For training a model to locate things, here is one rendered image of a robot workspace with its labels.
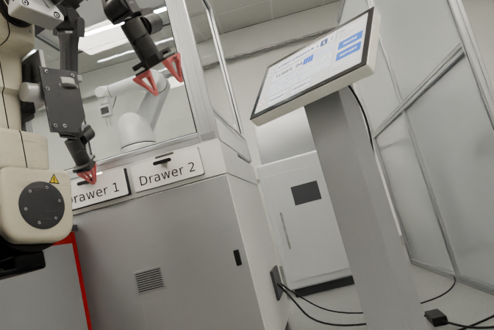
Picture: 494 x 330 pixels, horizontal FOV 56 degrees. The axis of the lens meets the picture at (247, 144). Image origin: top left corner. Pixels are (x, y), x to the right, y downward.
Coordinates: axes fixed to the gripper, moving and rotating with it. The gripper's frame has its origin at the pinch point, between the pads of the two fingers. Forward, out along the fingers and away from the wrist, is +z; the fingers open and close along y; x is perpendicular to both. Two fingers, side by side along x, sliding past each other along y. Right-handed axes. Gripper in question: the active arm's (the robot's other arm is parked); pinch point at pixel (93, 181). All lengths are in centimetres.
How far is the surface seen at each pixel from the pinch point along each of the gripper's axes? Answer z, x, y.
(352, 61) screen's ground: -23, -106, -16
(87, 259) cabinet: 27.8, 12.2, -11.0
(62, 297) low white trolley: 25.6, 14.4, -33.2
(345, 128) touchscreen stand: 1, -99, -15
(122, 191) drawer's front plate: 6.9, -9.8, -1.7
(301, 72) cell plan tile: -18, -90, 3
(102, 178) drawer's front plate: 1.1, -2.7, 2.4
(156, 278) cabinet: 38.8, -14.4, -19.3
